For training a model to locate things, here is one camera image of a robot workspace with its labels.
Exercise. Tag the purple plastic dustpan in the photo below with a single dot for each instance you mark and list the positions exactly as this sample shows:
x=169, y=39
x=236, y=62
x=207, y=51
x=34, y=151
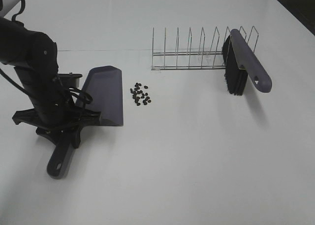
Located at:
x=105, y=86

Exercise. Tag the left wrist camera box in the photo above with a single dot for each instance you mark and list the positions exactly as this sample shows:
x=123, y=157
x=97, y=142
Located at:
x=70, y=79

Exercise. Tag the pile of coffee beans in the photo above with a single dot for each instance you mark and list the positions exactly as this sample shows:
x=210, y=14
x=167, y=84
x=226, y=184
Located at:
x=140, y=94

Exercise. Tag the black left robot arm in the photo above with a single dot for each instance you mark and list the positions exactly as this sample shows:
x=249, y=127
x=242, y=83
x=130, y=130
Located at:
x=34, y=58

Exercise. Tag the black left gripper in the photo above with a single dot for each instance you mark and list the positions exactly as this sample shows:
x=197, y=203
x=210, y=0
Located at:
x=56, y=113

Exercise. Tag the chrome wire dish rack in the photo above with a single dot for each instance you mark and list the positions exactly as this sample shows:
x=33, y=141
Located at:
x=202, y=57

